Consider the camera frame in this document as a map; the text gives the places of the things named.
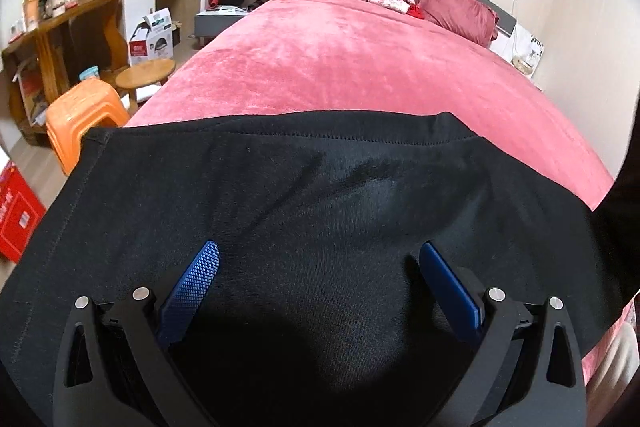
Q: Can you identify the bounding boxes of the black pants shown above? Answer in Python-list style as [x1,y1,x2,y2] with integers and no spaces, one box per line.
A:
[1,112,625,426]

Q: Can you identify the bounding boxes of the round wooden stool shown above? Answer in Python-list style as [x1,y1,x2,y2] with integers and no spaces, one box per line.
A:
[115,58,176,115]

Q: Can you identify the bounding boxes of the orange plastic stool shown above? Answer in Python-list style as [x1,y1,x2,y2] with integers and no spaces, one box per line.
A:
[46,78,129,176]

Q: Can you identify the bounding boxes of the white floral right nightstand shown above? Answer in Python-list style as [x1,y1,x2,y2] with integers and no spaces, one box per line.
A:
[489,23,544,80]

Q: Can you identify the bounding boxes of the glass jar on nightstand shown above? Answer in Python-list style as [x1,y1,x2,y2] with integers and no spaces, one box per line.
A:
[512,51,537,77]

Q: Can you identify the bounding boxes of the pink bed blanket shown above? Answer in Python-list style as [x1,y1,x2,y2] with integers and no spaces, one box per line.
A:
[132,0,613,207]

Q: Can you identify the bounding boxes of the dark red ruffled pillow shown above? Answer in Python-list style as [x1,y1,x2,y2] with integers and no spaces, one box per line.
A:
[414,0,499,49]

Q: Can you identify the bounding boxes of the wooden desk with shelves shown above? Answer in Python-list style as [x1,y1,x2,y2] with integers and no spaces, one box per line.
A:
[1,0,200,150]

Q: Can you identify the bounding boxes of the white appliance cardboard box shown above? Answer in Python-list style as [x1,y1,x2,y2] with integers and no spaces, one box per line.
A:
[128,8,174,66]

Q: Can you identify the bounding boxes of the red cardboard box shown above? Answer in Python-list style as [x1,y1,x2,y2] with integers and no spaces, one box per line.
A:
[0,161,46,263]

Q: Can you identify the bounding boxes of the red small cloth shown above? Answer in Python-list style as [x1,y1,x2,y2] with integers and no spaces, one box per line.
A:
[407,3,425,20]

